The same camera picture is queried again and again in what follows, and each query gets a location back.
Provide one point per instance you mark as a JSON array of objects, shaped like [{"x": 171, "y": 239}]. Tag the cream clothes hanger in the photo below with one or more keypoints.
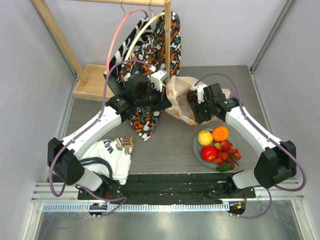
[{"x": 138, "y": 36}]

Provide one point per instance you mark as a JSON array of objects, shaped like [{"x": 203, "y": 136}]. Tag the translucent orange plastic bag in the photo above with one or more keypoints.
[{"x": 176, "y": 92}]

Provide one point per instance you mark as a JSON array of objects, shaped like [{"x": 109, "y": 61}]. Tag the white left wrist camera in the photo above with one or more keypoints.
[{"x": 158, "y": 79}]

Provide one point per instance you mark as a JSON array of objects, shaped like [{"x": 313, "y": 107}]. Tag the wooden clothes rack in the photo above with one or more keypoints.
[{"x": 84, "y": 29}]

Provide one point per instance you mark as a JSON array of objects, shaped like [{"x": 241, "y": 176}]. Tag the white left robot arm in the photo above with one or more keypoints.
[{"x": 115, "y": 111}]

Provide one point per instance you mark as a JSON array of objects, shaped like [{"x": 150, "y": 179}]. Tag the fake red apple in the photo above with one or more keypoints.
[{"x": 209, "y": 153}]

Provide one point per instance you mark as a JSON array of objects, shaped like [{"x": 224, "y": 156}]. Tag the fake orange fruit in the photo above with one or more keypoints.
[{"x": 220, "y": 134}]

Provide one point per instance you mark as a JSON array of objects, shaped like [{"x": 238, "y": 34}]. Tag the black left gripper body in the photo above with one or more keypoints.
[{"x": 152, "y": 98}]

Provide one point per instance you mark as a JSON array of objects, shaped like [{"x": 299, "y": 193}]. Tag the fake yellow apple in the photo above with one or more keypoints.
[{"x": 205, "y": 138}]

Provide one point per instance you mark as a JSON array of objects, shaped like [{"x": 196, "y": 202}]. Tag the black white zebra garment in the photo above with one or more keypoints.
[{"x": 114, "y": 81}]

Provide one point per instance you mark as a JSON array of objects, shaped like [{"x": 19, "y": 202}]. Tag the white printed t-shirt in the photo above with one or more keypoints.
[{"x": 82, "y": 165}]

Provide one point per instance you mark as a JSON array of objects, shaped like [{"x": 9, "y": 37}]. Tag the teal ceramic plate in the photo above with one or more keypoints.
[{"x": 196, "y": 149}]

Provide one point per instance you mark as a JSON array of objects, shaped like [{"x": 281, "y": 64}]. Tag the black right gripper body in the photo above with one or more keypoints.
[{"x": 196, "y": 110}]

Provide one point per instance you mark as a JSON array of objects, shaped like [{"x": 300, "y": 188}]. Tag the fake strawberry bunch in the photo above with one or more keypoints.
[{"x": 227, "y": 156}]

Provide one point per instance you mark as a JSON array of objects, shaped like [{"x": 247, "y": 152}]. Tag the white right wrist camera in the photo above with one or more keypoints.
[{"x": 199, "y": 90}]

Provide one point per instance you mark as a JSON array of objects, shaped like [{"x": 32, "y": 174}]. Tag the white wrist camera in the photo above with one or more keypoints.
[
  {"x": 158, "y": 79},
  {"x": 199, "y": 90}
]

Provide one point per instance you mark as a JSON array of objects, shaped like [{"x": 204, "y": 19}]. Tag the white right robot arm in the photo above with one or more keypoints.
[{"x": 274, "y": 164}]

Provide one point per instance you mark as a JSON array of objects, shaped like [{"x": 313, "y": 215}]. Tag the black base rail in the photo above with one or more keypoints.
[{"x": 174, "y": 189}]

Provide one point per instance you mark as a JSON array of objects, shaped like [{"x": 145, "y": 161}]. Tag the orange camouflage patterned garment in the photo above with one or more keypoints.
[{"x": 153, "y": 52}]

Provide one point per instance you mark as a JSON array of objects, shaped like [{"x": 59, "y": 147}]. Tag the fake dark grape bunch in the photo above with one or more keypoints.
[{"x": 192, "y": 96}]

